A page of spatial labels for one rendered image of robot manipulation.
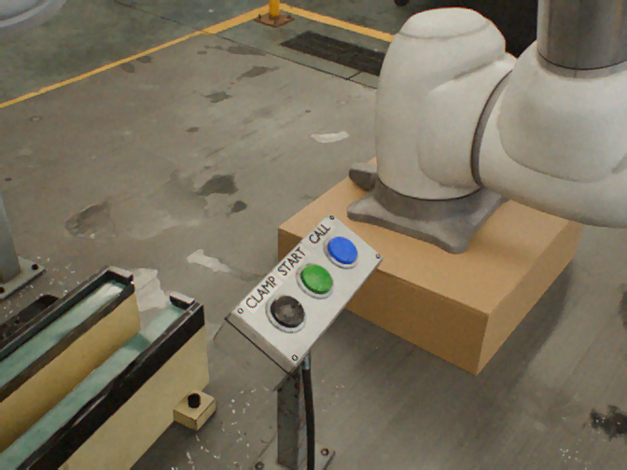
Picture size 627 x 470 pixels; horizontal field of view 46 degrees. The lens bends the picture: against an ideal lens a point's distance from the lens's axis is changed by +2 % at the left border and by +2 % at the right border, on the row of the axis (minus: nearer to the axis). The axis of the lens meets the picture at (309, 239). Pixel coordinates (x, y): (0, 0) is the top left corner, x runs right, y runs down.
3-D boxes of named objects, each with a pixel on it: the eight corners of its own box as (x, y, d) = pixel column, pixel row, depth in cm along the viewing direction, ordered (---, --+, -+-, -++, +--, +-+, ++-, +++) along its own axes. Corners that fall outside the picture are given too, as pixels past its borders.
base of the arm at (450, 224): (382, 157, 118) (383, 126, 115) (514, 193, 108) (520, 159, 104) (319, 209, 106) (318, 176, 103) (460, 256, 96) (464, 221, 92)
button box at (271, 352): (272, 395, 62) (298, 366, 58) (209, 340, 63) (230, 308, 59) (361, 284, 74) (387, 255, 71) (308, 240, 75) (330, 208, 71)
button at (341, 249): (341, 277, 68) (349, 266, 67) (316, 256, 68) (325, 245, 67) (355, 260, 70) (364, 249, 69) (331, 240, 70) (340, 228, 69)
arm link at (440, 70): (418, 133, 112) (426, -14, 100) (527, 170, 102) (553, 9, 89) (350, 176, 103) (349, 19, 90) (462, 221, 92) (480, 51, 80)
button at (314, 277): (314, 308, 64) (323, 297, 63) (288, 285, 65) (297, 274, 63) (330, 289, 67) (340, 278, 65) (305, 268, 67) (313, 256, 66)
